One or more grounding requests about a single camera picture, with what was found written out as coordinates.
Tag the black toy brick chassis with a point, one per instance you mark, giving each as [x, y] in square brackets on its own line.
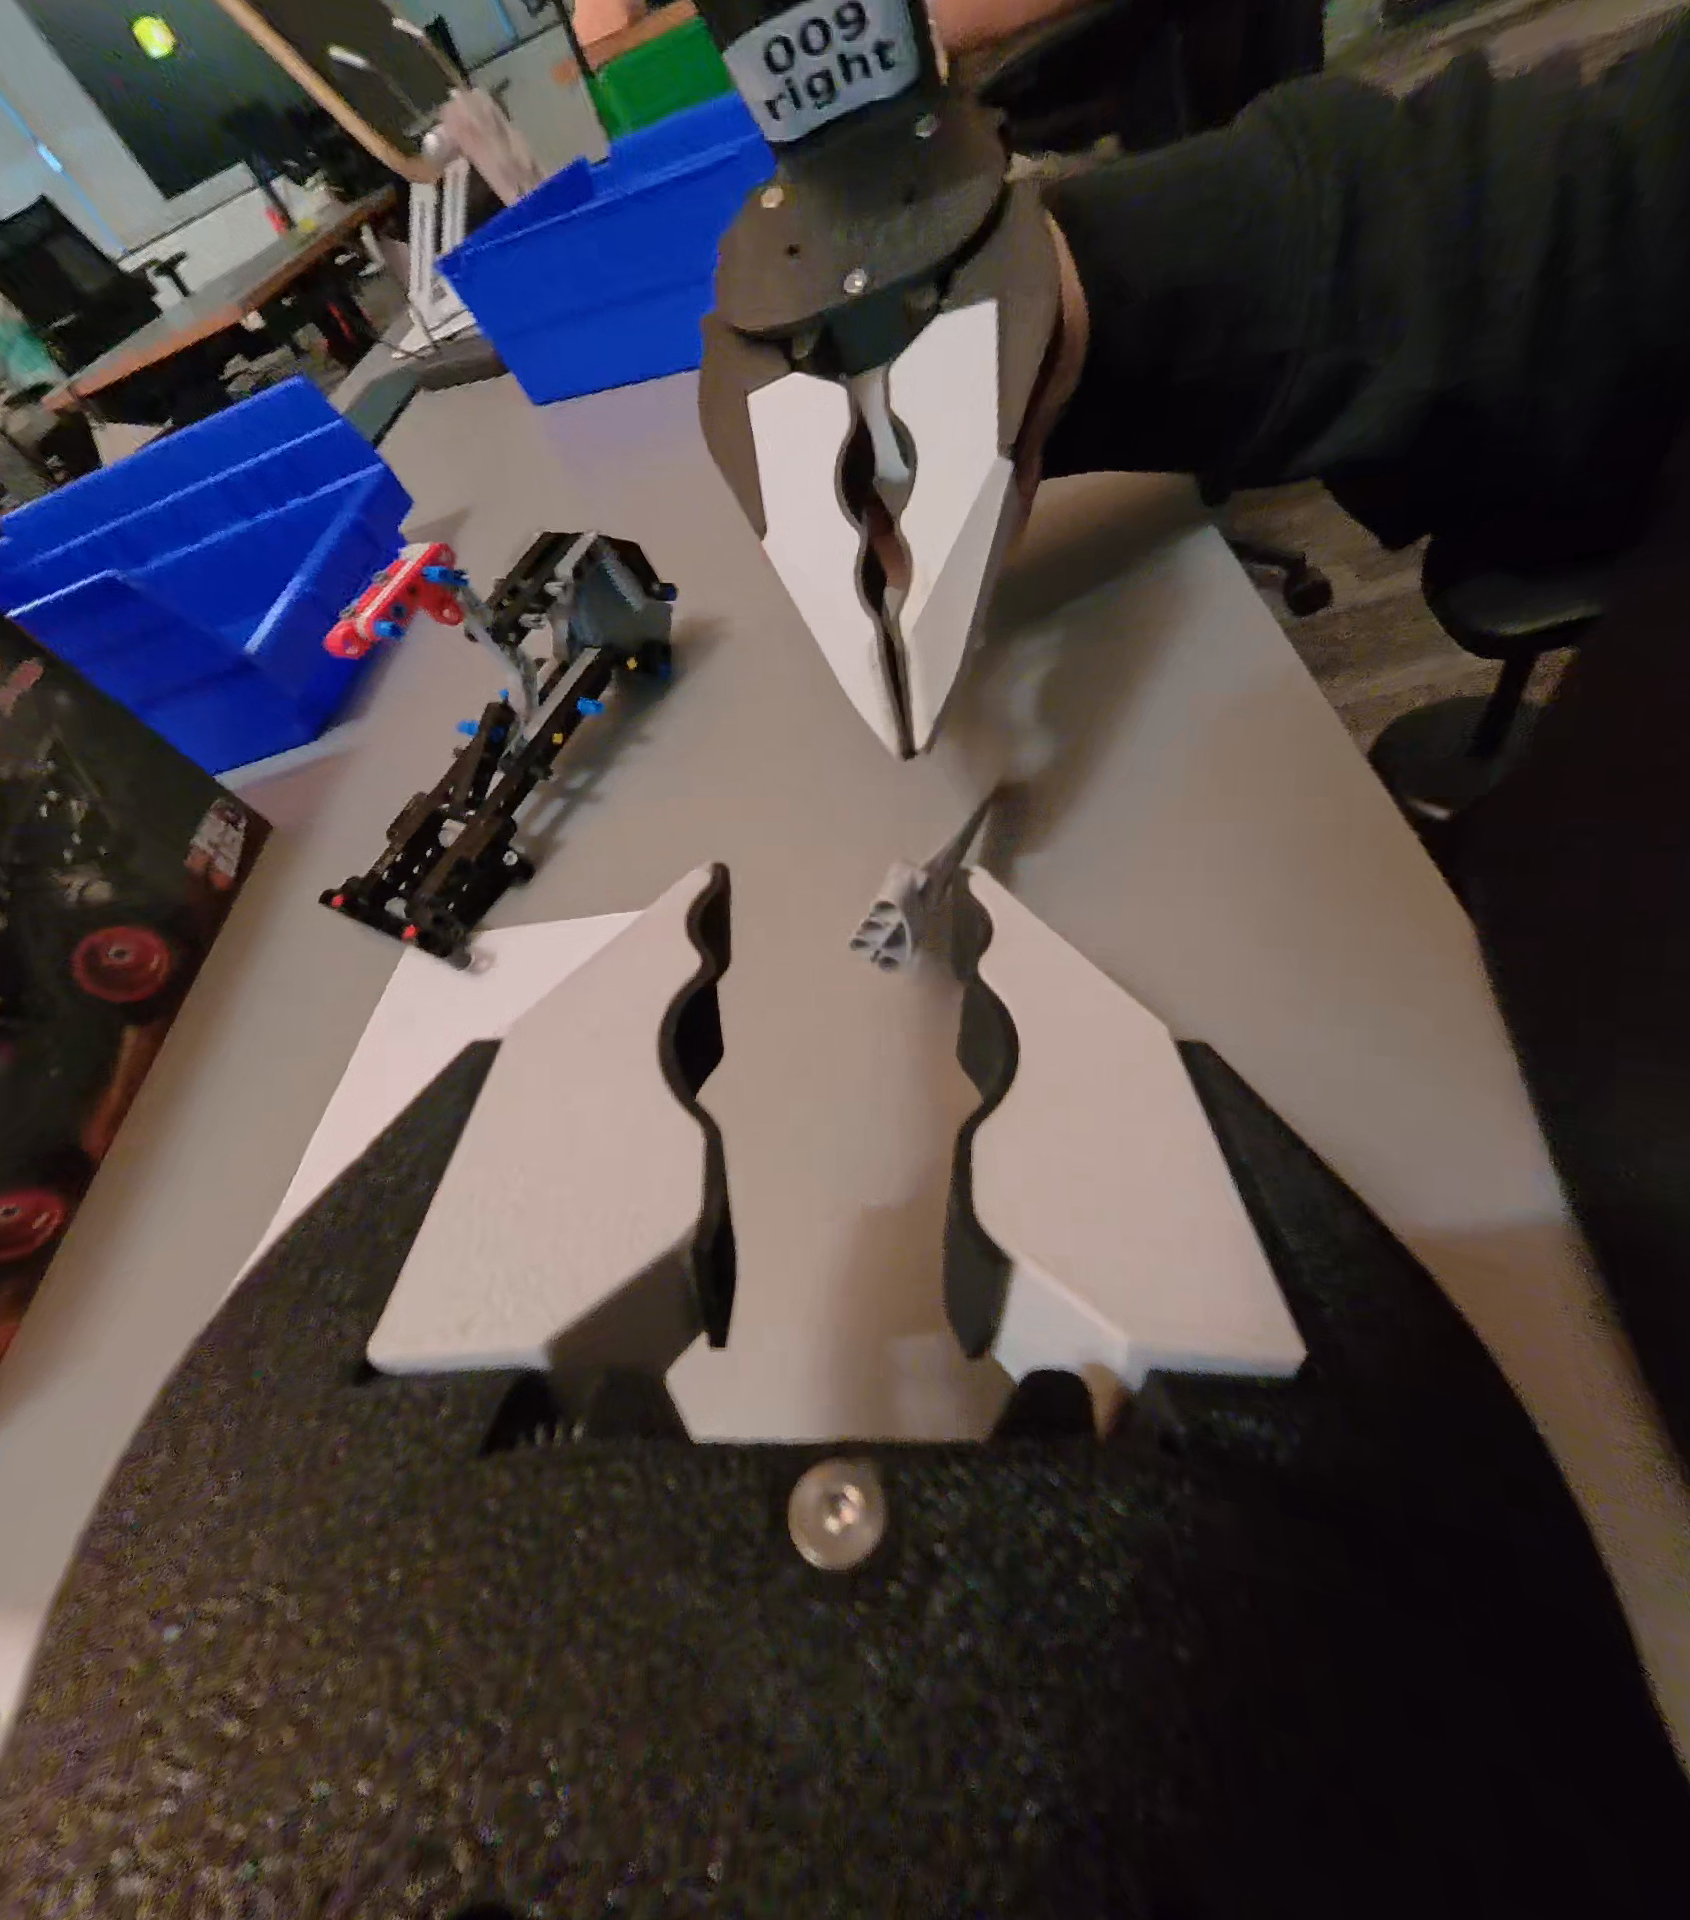
[515, 750]

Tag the green plastic bin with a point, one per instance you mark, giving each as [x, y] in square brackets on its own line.
[665, 82]

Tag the white metal frame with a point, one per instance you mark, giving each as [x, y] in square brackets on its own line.
[420, 255]

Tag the person's right forearm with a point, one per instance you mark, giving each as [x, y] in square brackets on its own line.
[1385, 271]

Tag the person's right hand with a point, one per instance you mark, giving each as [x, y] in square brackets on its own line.
[1077, 338]

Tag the blue plastic bin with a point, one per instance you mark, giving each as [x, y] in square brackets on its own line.
[170, 571]
[605, 285]

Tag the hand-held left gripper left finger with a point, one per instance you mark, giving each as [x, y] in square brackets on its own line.
[560, 1170]

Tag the black office chair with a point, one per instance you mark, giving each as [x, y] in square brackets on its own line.
[51, 271]
[1504, 615]

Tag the black office chair base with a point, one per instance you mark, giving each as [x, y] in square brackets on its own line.
[1288, 579]

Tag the wooden desk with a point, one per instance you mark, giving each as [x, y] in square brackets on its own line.
[231, 285]

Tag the grey toy axle piece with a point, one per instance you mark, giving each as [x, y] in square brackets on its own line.
[898, 923]

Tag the toy set box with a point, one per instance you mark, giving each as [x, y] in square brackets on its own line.
[35, 931]

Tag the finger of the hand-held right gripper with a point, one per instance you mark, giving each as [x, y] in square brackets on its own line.
[803, 510]
[962, 480]

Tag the white paper sheet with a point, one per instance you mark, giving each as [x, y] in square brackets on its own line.
[411, 1020]

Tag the person's dark clothing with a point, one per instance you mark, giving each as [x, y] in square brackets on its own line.
[1684, 1050]

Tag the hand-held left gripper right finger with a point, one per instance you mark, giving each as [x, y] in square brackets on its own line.
[1115, 1184]

